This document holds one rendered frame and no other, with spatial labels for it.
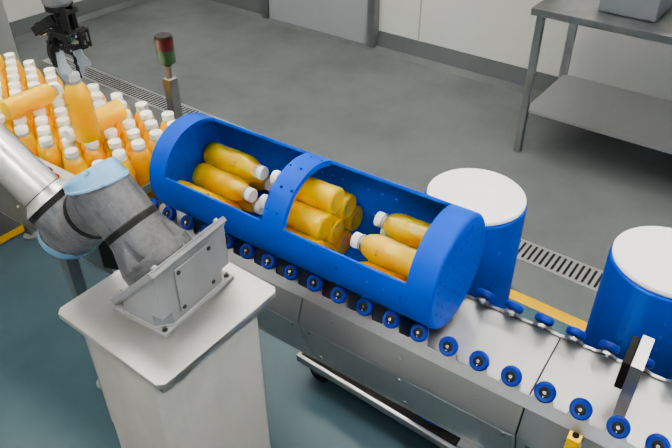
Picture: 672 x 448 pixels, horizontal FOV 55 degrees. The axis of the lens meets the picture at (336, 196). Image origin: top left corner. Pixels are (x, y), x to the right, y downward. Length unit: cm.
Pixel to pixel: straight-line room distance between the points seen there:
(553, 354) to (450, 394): 25
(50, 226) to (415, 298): 76
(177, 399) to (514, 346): 77
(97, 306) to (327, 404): 139
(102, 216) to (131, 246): 8
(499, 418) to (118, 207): 93
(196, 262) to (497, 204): 90
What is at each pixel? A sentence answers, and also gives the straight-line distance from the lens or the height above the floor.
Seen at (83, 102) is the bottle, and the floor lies 128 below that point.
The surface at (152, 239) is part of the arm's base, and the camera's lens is 126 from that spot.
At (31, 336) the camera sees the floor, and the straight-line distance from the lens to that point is 315.
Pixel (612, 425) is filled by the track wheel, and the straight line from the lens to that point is 148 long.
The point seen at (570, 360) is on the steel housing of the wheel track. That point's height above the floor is 93.
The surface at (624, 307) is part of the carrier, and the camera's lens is 177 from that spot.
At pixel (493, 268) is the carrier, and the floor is 88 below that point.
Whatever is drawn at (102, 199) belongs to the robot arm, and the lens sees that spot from 128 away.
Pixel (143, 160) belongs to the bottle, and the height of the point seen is 105.
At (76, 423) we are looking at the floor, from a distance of 276.
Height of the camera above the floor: 209
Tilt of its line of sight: 35 degrees down
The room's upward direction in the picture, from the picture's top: straight up
